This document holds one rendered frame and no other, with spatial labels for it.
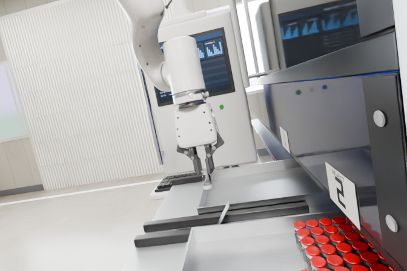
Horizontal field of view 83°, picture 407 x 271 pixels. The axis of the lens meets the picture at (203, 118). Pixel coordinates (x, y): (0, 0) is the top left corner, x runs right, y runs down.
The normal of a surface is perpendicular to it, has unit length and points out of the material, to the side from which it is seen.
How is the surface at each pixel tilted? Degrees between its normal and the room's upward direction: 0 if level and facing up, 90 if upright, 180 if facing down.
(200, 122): 85
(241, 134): 90
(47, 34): 90
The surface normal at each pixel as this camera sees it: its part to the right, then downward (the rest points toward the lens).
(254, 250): -0.19, -0.98
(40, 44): -0.11, 0.13
